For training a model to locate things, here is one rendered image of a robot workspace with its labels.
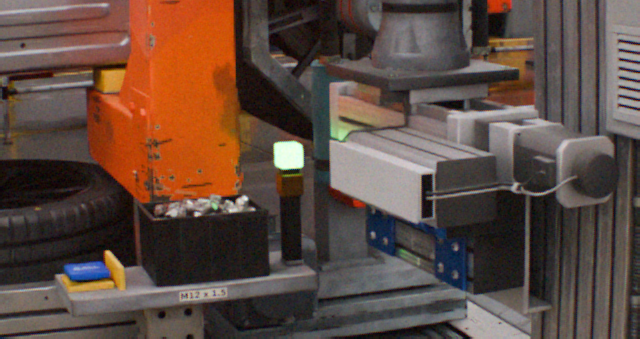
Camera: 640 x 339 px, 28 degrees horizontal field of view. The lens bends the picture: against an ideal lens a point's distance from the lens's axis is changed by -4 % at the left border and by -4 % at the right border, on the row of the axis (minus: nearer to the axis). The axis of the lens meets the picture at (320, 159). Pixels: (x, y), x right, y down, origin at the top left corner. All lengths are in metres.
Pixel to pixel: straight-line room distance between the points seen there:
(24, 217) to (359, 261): 0.93
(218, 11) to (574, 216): 0.79
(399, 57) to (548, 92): 0.23
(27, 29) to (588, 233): 1.39
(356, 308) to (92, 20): 0.89
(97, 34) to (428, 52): 1.06
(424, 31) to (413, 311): 1.25
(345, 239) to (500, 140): 1.41
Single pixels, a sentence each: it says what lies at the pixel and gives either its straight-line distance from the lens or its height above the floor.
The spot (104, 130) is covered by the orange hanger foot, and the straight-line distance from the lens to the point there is 2.85.
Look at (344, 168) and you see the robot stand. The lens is 1.91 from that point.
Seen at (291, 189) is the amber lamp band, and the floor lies 0.58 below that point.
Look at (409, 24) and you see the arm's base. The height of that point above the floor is 0.89.
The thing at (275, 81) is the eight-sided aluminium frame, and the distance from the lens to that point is 2.89.
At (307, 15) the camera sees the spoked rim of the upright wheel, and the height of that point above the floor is 0.82.
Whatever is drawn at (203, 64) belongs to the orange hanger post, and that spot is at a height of 0.79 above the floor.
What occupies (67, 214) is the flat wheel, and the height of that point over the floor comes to 0.49.
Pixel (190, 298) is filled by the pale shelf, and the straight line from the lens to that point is 2.24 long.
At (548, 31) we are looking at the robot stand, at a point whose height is 0.88.
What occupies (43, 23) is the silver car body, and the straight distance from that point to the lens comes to 2.86.
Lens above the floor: 1.07
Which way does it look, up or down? 11 degrees down
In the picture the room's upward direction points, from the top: 1 degrees counter-clockwise
